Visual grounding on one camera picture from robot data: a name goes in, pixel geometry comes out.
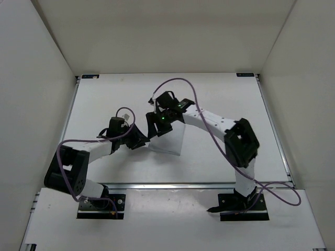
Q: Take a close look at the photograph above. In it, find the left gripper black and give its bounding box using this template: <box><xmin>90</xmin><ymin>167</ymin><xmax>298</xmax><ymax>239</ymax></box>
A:
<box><xmin>118</xmin><ymin>122</ymin><xmax>150</xmax><ymax>150</ymax></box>

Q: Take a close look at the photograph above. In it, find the left dark corner label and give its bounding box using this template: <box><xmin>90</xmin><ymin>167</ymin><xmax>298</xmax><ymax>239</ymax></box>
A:
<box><xmin>81</xmin><ymin>74</ymin><xmax>99</xmax><ymax>79</ymax></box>

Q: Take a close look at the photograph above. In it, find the white skirt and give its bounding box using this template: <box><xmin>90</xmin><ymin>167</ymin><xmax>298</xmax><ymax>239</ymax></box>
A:
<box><xmin>148</xmin><ymin>121</ymin><xmax>186</xmax><ymax>156</ymax></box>

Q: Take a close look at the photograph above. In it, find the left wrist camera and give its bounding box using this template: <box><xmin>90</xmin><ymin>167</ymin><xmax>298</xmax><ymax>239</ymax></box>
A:
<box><xmin>121</xmin><ymin>113</ymin><xmax>130</xmax><ymax>123</ymax></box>

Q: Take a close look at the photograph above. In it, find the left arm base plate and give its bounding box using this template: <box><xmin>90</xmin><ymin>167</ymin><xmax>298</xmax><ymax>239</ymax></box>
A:
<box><xmin>76</xmin><ymin>193</ymin><xmax>126</xmax><ymax>220</ymax></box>

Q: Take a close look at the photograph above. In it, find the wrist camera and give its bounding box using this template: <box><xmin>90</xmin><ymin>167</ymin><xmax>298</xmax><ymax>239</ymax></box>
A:
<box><xmin>121</xmin><ymin>113</ymin><xmax>130</xmax><ymax>123</ymax></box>
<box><xmin>148</xmin><ymin>94</ymin><xmax>158</xmax><ymax>112</ymax></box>

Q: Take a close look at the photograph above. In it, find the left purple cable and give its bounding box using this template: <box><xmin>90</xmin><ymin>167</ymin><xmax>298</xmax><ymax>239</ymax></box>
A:
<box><xmin>56</xmin><ymin>106</ymin><xmax>136</xmax><ymax>218</ymax></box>

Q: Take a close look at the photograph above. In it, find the purple cable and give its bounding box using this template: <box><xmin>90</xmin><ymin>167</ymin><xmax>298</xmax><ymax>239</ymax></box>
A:
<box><xmin>151</xmin><ymin>77</ymin><xmax>302</xmax><ymax>207</ymax></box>
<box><xmin>56</xmin><ymin>106</ymin><xmax>136</xmax><ymax>218</ymax></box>

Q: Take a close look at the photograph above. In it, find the right dark corner label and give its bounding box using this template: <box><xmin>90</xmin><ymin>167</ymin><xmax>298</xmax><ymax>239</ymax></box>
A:
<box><xmin>236</xmin><ymin>73</ymin><xmax>254</xmax><ymax>77</ymax></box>

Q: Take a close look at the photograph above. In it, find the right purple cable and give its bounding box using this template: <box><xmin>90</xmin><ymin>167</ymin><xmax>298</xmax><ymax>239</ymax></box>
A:
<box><xmin>151</xmin><ymin>77</ymin><xmax>302</xmax><ymax>207</ymax></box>

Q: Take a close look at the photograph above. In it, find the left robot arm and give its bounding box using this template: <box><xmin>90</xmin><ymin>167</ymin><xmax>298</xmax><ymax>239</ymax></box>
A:
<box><xmin>44</xmin><ymin>117</ymin><xmax>150</xmax><ymax>209</ymax></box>

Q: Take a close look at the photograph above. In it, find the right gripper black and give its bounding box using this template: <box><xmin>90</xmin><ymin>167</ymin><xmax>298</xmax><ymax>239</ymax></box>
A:
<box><xmin>147</xmin><ymin>109</ymin><xmax>174</xmax><ymax>139</ymax></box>

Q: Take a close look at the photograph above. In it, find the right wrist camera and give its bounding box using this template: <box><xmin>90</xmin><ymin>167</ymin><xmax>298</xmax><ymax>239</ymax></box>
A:
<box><xmin>148</xmin><ymin>94</ymin><xmax>158</xmax><ymax>112</ymax></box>

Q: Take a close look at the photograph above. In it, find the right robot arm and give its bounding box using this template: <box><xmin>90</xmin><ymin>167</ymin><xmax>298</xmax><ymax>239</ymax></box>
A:
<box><xmin>146</xmin><ymin>91</ymin><xmax>260</xmax><ymax>209</ymax></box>

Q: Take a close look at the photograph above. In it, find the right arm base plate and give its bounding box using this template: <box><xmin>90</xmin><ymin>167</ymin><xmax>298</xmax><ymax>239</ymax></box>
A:
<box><xmin>207</xmin><ymin>192</ymin><xmax>270</xmax><ymax>222</ymax></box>

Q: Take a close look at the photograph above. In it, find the dark corner label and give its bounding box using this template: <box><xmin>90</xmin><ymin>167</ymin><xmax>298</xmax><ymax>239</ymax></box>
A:
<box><xmin>81</xmin><ymin>74</ymin><xmax>99</xmax><ymax>79</ymax></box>
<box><xmin>236</xmin><ymin>73</ymin><xmax>254</xmax><ymax>77</ymax></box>

